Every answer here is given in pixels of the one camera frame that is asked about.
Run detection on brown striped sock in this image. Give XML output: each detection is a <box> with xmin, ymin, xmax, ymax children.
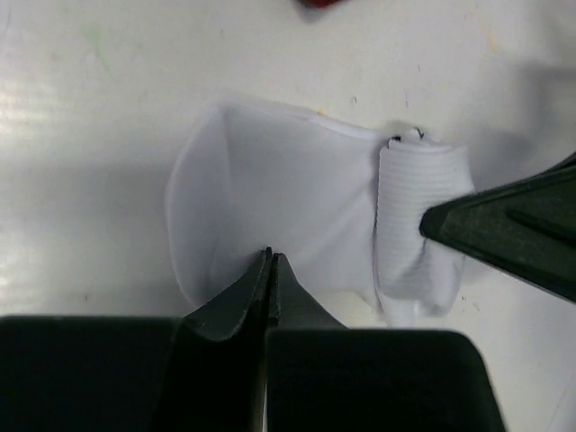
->
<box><xmin>297</xmin><ymin>0</ymin><xmax>343</xmax><ymax>10</ymax></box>

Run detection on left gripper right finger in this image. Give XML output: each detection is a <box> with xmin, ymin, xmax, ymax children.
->
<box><xmin>265</xmin><ymin>254</ymin><xmax>505</xmax><ymax>431</ymax></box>

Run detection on white sock black stripes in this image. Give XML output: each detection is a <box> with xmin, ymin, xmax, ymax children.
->
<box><xmin>166</xmin><ymin>104</ymin><xmax>474</xmax><ymax>327</ymax></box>

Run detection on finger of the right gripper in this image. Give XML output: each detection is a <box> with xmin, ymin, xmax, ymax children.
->
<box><xmin>419</xmin><ymin>157</ymin><xmax>575</xmax><ymax>302</ymax></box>

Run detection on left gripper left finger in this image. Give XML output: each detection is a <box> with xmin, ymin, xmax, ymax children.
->
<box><xmin>1</xmin><ymin>249</ymin><xmax>273</xmax><ymax>431</ymax></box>

